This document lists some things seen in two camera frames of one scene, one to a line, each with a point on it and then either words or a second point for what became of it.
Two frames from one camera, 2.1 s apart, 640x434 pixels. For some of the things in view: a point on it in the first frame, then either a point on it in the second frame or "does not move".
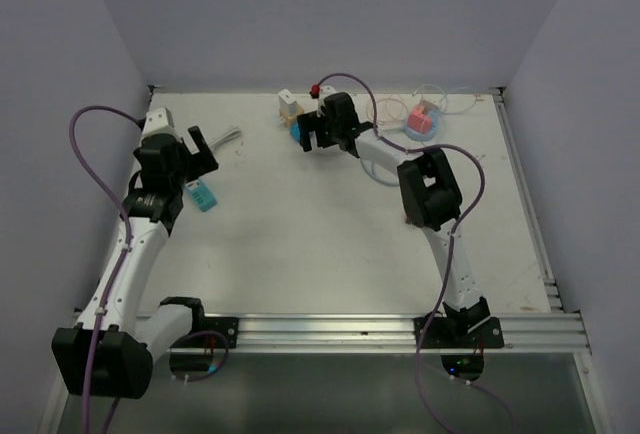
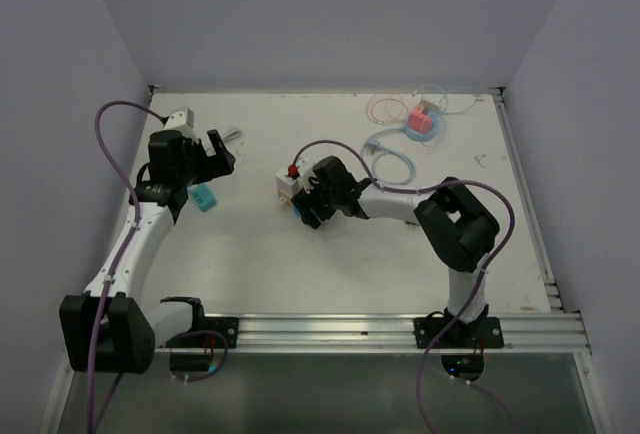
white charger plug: x=287 y=101 -> x=286 y=184
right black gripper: x=312 y=122 -> x=306 y=201
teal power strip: x=203 y=197 does not move
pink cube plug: x=418 y=121 does not move
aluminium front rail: x=524 y=334 does not move
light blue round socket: x=422 y=137 does not move
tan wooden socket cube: x=287 y=119 -> x=284 y=198
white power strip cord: x=235 y=133 does not move
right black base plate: x=435 y=332 does not move
